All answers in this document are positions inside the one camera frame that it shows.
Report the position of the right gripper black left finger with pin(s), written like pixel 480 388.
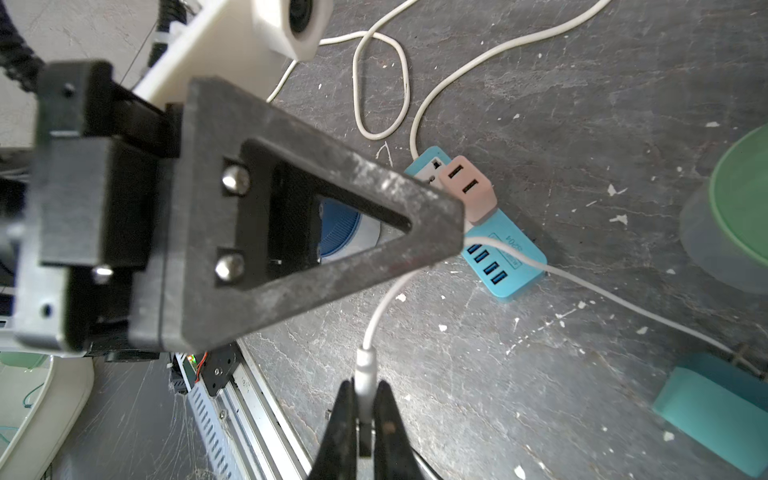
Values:
pixel 337 455

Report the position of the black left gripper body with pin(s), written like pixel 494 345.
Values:
pixel 89 207

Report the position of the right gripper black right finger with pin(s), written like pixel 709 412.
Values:
pixel 393 456

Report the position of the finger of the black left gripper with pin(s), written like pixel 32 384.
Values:
pixel 238 224

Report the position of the teal power strip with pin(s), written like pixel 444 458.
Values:
pixel 502 274

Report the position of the pink USB charger adapter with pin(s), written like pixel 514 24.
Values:
pixel 462 179

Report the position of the teal square charger block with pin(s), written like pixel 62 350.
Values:
pixel 722 407

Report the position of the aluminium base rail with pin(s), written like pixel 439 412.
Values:
pixel 243 428

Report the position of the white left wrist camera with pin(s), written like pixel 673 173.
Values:
pixel 246 43

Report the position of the green cordless meat grinder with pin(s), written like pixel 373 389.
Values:
pixel 723 225

